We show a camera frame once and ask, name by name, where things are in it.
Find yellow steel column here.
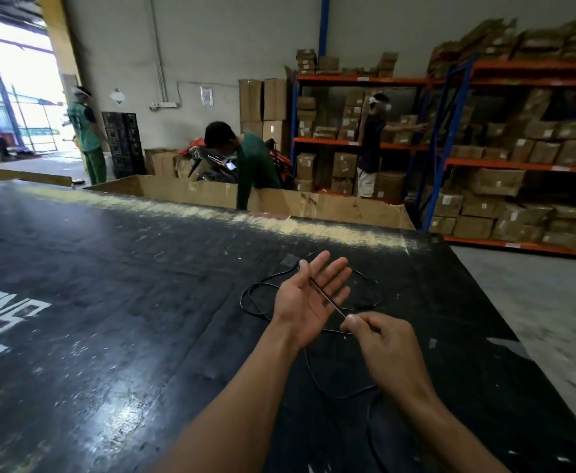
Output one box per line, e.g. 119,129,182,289
37,0,81,111

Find stacks of brown shelf boxes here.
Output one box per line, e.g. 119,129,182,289
426,17,576,252
295,48,429,201

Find person's left forearm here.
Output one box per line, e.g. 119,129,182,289
152,317,302,473

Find person's right hand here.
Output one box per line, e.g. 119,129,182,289
339,311,434,398

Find tall cardboard box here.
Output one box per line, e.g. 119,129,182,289
239,79,264,138
263,78,288,122

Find blue steel column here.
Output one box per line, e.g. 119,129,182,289
318,0,331,58

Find orange blue shelf rack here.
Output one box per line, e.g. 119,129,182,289
414,53,576,262
289,70,434,205

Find pile of red black parts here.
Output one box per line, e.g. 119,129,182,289
176,137,296,190

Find person's right forearm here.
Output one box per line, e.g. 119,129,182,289
404,382,511,473

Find person's left hand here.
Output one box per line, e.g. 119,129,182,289
272,251,353,349

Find long wooden board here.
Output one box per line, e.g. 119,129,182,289
0,166,73,188

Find grey wall conduit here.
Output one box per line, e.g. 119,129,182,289
147,0,242,111

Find small brown cardboard box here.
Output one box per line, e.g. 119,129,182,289
143,148,178,178

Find large open cardboard bin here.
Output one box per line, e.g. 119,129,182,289
83,174,416,231

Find thin black cable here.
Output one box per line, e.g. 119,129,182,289
239,251,383,473

